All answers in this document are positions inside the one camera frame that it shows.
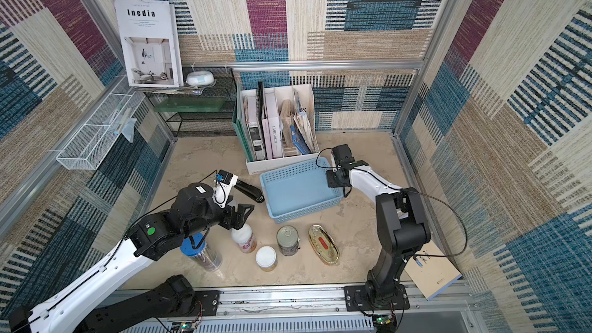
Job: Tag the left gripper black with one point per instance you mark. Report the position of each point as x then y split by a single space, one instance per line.
240 219

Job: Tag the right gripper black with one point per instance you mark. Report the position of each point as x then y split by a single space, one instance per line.
335 177

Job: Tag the pink can white lid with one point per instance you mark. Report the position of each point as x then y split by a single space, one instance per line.
244 239

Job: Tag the light blue plastic basket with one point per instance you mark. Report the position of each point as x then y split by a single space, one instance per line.
298 190

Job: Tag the small orange can white lid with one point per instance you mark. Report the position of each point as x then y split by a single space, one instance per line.
266 258

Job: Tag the grey round tin can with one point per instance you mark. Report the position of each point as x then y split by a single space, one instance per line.
288 240

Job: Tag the oval gold fish tin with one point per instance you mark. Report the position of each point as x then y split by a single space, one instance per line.
323 245

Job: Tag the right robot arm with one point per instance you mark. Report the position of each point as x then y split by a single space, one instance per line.
401 222

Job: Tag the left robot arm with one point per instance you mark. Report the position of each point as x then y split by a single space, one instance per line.
195 209

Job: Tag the black stapler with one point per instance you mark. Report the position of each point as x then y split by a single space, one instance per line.
253 192

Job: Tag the clear jar blue lid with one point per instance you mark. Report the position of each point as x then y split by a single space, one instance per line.
196 248

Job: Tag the green folder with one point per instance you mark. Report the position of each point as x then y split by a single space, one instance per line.
238 122

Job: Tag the white file organizer box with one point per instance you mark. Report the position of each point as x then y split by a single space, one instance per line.
296 107

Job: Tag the pink book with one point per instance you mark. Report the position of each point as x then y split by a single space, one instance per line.
274 124

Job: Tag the green cutting mat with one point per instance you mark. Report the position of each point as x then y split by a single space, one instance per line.
190 105

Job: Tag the brown notebook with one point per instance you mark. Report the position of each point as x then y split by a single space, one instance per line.
430 271

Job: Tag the white round device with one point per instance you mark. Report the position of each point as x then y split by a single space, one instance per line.
200 79

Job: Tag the Inedia magazine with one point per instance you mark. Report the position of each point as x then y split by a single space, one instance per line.
149 39

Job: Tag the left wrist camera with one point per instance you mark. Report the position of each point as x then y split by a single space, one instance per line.
224 182

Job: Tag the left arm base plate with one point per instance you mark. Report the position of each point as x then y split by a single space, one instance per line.
204 303

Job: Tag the black wire shelf rack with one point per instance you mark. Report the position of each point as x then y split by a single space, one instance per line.
209 114

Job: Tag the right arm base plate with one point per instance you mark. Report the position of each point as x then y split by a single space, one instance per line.
359 299

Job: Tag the white wire basket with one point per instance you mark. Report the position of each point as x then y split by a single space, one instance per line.
113 118

